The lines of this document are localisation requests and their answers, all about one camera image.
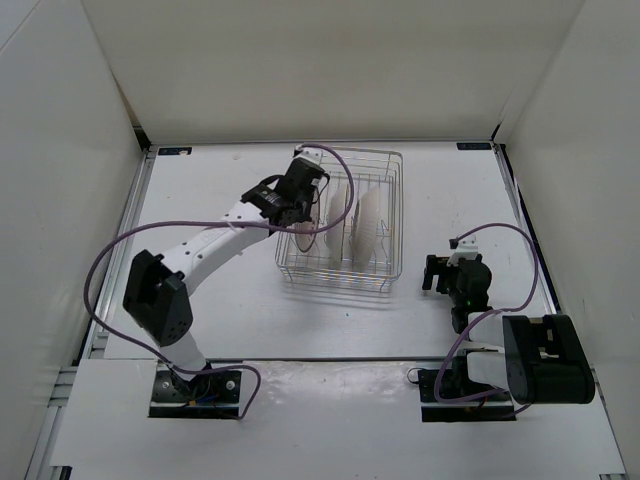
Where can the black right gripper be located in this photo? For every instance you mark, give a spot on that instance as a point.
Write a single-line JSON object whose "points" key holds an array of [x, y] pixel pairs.
{"points": [[434, 265]]}

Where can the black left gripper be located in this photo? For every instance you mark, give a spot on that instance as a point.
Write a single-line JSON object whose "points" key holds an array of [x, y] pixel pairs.
{"points": [[305, 214]]}

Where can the plate with orange sunburst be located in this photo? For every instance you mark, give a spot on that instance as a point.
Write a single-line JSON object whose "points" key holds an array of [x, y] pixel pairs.
{"points": [[304, 239]]}

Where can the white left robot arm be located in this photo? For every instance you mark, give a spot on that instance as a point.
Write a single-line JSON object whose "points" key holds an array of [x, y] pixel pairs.
{"points": [[158, 290]]}

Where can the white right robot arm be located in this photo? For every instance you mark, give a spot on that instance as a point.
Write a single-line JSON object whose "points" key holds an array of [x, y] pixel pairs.
{"points": [[502, 354]]}

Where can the white right plate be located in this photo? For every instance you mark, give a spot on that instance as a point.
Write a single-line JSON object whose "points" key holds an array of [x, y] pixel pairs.
{"points": [[365, 227]]}

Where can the right blue corner label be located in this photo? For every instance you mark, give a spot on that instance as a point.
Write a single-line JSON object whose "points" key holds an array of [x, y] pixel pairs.
{"points": [[473, 146]]}

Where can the blue corner label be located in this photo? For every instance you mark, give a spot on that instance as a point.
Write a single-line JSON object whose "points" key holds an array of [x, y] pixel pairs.
{"points": [[174, 151], [473, 146]]}

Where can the left blue corner label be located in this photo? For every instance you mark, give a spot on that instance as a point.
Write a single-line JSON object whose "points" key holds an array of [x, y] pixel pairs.
{"points": [[174, 151]]}

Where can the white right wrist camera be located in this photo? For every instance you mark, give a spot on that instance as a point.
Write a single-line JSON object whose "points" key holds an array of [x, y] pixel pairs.
{"points": [[462, 249]]}

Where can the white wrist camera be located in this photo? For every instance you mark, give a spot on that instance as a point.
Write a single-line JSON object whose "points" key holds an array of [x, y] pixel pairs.
{"points": [[308, 153], [462, 249]]}

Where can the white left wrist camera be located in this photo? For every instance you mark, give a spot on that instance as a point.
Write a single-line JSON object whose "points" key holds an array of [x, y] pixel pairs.
{"points": [[308, 153]]}

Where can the metal wire dish rack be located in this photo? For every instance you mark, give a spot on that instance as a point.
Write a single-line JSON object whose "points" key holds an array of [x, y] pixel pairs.
{"points": [[330, 260]]}

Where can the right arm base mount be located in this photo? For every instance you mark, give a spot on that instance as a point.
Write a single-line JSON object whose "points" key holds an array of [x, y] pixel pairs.
{"points": [[494, 408]]}

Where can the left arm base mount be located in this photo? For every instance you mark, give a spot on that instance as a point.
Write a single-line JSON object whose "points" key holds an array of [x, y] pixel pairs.
{"points": [[215, 396]]}

